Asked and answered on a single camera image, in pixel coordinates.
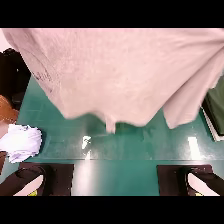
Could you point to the brown garment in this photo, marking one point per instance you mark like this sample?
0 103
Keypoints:
6 110

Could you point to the pale pink T-shirt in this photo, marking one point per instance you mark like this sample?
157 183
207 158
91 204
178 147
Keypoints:
120 73

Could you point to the dark green garment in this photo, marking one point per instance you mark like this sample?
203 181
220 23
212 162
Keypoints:
216 106

